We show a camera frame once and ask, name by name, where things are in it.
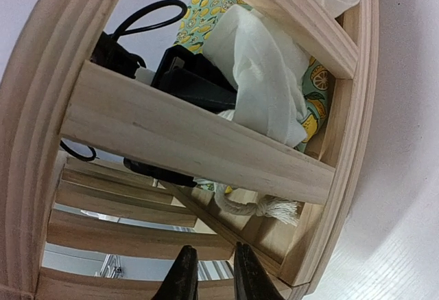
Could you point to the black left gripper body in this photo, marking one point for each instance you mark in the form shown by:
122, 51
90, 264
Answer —
109, 54

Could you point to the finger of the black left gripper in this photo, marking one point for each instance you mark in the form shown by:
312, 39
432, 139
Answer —
194, 79

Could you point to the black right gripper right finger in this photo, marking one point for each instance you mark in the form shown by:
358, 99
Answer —
251, 282

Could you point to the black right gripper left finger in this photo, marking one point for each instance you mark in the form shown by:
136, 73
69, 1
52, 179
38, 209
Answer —
181, 282

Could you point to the lemon print bed cushion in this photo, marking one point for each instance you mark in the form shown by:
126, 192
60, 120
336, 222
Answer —
275, 80

